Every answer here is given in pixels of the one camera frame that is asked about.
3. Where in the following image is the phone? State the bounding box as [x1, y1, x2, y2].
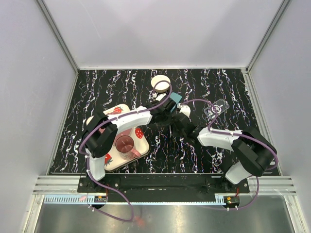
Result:
[170, 92, 182, 113]

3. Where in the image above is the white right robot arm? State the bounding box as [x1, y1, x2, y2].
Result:
[172, 113, 278, 193]

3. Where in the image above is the cream ceramic bowl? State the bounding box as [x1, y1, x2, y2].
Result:
[151, 75, 171, 94]

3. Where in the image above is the clear transparent phone case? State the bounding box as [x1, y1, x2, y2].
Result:
[204, 99, 229, 119]

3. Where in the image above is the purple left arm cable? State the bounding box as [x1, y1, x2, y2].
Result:
[79, 81, 173, 221]

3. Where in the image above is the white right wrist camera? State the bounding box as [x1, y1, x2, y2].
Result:
[177, 103, 191, 118]

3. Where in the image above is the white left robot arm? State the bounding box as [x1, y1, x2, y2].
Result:
[79, 95, 179, 192]

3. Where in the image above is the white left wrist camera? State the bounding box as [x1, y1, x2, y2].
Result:
[154, 93, 167, 102]

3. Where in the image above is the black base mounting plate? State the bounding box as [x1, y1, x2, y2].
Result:
[77, 172, 250, 195]

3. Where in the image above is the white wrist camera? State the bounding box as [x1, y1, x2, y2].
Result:
[154, 93, 167, 102]
[177, 103, 191, 118]

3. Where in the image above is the pink dotted plate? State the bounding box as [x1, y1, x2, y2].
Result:
[116, 129, 132, 137]

